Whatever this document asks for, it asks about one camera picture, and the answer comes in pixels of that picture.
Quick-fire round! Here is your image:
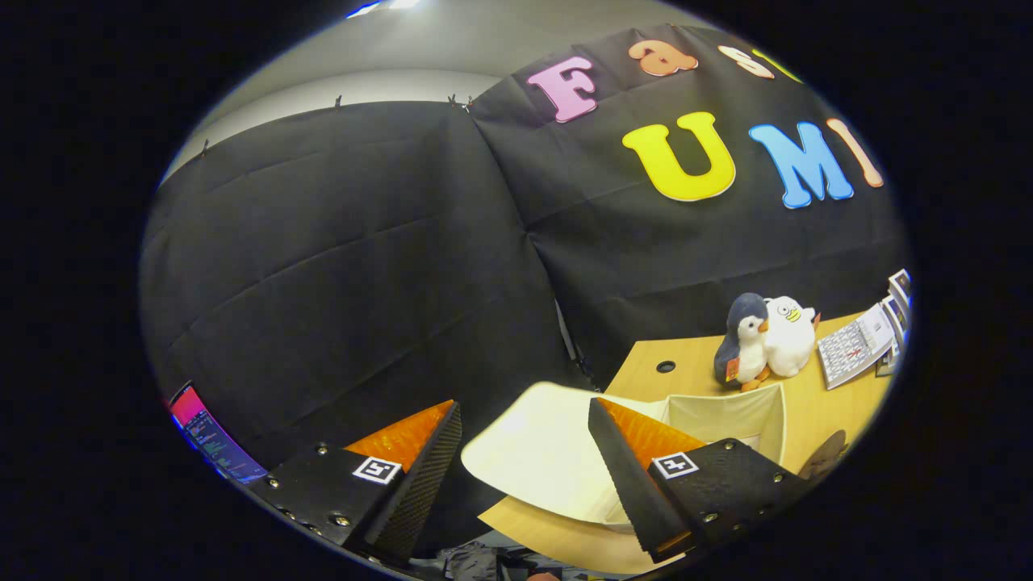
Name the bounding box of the black backdrop cloth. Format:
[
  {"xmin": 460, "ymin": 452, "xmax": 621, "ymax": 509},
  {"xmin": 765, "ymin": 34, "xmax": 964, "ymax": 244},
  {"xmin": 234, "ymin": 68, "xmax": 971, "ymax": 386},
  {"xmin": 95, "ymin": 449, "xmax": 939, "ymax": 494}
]
[{"xmin": 139, "ymin": 24, "xmax": 913, "ymax": 558}]

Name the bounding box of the dark cloth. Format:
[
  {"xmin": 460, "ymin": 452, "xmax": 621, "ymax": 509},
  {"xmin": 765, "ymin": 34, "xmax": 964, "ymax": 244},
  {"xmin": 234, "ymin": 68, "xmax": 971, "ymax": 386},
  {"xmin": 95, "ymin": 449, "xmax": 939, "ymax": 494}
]
[{"xmin": 440, "ymin": 541, "xmax": 566, "ymax": 581}]

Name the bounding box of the white book with blue picture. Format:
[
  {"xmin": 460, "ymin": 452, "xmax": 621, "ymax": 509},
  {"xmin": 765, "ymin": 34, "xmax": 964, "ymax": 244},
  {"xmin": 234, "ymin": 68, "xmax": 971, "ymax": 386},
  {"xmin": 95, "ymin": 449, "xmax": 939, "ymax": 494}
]
[{"xmin": 880, "ymin": 295, "xmax": 911, "ymax": 348}]

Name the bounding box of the beige fabric storage box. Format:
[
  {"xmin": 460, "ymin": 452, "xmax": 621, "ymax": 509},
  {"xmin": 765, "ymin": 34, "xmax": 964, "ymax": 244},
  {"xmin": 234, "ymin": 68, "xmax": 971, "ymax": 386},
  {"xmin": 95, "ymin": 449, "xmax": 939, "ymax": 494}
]
[{"xmin": 460, "ymin": 381, "xmax": 788, "ymax": 533}]

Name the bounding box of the patterned cover book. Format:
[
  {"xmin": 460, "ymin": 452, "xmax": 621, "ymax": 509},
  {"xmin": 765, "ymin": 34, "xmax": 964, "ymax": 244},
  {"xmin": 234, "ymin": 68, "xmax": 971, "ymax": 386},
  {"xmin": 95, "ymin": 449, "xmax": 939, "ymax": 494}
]
[{"xmin": 817, "ymin": 303, "xmax": 897, "ymax": 391}]

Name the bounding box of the grey white penguin plush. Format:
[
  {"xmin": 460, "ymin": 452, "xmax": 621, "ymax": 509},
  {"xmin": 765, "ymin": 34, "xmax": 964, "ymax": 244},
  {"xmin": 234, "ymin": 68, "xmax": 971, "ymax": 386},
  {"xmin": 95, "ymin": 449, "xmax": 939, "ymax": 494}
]
[{"xmin": 713, "ymin": 292, "xmax": 772, "ymax": 393}]

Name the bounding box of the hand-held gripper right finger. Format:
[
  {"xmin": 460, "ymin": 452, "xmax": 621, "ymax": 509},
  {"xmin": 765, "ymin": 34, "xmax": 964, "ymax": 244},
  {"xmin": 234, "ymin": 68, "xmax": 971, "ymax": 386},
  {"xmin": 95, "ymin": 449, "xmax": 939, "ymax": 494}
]
[{"xmin": 588, "ymin": 397, "xmax": 809, "ymax": 564}]

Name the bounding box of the computer screen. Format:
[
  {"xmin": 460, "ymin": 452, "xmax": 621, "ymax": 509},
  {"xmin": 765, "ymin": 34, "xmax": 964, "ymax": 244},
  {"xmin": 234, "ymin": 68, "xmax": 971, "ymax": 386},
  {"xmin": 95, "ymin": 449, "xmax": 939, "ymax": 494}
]
[{"xmin": 168, "ymin": 382, "xmax": 269, "ymax": 485}]

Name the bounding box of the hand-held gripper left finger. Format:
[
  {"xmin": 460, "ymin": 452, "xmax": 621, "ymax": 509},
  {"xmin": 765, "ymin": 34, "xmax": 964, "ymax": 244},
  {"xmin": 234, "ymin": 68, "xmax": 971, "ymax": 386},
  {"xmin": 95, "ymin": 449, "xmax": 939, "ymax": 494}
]
[{"xmin": 249, "ymin": 399, "xmax": 463, "ymax": 564}]

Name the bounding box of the brown fuzzy slipper shoe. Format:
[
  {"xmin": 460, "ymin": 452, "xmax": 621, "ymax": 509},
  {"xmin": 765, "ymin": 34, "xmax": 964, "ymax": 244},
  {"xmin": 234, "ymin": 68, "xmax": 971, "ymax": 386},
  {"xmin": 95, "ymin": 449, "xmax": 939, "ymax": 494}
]
[{"xmin": 799, "ymin": 430, "xmax": 848, "ymax": 481}]

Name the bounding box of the white duck plush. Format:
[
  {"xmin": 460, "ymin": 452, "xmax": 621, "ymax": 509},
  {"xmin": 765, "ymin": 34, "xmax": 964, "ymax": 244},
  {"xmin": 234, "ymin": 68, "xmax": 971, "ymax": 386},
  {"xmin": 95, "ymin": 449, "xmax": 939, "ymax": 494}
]
[{"xmin": 763, "ymin": 296, "xmax": 822, "ymax": 378}]

